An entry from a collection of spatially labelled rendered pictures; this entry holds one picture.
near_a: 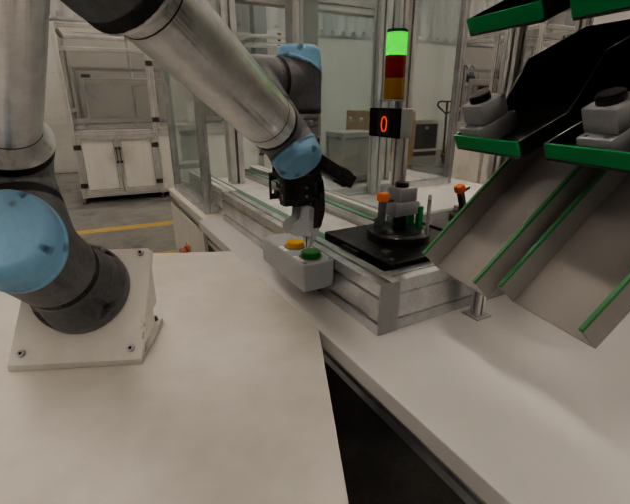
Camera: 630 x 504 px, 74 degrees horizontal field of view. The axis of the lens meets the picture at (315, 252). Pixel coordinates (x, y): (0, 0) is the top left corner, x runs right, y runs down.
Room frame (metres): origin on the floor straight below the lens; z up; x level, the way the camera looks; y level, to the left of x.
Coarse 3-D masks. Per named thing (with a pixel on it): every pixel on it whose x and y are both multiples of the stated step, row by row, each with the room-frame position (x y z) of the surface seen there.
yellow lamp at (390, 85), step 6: (390, 78) 1.09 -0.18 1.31; (396, 78) 1.09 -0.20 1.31; (402, 78) 1.09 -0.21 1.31; (384, 84) 1.11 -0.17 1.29; (390, 84) 1.09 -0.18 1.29; (396, 84) 1.09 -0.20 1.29; (402, 84) 1.10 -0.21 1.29; (384, 90) 1.11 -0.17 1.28; (390, 90) 1.09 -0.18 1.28; (396, 90) 1.09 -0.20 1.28; (402, 90) 1.10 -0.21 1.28; (384, 96) 1.11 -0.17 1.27; (390, 96) 1.09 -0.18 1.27; (396, 96) 1.09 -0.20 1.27; (402, 96) 1.10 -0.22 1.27
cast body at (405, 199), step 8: (400, 184) 0.88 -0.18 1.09; (408, 184) 0.88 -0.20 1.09; (392, 192) 0.89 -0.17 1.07; (400, 192) 0.86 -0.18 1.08; (408, 192) 0.87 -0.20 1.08; (416, 192) 0.88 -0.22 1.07; (400, 200) 0.86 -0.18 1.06; (408, 200) 0.87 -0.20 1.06; (416, 200) 0.89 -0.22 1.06; (392, 208) 0.87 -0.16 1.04; (400, 208) 0.86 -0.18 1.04; (408, 208) 0.87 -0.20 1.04; (416, 208) 0.88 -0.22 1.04; (392, 216) 0.86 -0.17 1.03; (400, 216) 0.86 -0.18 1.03
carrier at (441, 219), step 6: (450, 210) 1.13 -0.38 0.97; (456, 210) 1.04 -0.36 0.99; (432, 216) 1.07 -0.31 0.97; (438, 216) 1.07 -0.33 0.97; (444, 216) 1.07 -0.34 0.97; (450, 216) 1.01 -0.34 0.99; (432, 222) 1.01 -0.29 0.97; (438, 222) 1.01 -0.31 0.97; (444, 222) 1.01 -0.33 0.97; (438, 228) 0.97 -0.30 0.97
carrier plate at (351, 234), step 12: (348, 228) 0.96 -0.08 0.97; (360, 228) 0.96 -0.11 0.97; (432, 228) 0.96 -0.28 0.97; (336, 240) 0.89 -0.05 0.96; (348, 240) 0.87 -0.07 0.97; (360, 240) 0.87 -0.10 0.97; (432, 240) 0.87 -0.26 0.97; (360, 252) 0.81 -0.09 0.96; (372, 252) 0.79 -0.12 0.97; (396, 252) 0.79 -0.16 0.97; (408, 252) 0.79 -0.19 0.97; (420, 252) 0.79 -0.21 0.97; (372, 264) 0.77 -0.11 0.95; (384, 264) 0.74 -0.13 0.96; (396, 264) 0.73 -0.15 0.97; (408, 264) 0.75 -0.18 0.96
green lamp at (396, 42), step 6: (390, 36) 1.10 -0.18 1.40; (396, 36) 1.09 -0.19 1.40; (402, 36) 1.09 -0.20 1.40; (390, 42) 1.10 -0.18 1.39; (396, 42) 1.09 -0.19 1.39; (402, 42) 1.09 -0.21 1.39; (390, 48) 1.10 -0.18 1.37; (396, 48) 1.09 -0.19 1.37; (402, 48) 1.09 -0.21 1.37; (390, 54) 1.10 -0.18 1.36; (396, 54) 1.10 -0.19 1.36; (402, 54) 1.10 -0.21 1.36
